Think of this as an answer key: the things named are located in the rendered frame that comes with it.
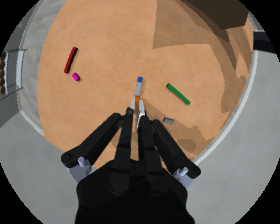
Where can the green rod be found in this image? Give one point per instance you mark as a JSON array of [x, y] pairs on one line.
[[178, 93]]

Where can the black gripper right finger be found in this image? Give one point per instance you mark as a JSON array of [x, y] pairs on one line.
[[170, 152]]

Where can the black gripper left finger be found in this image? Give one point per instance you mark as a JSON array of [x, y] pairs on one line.
[[79, 160]]

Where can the dark red rod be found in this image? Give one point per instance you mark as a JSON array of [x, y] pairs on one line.
[[70, 59]]

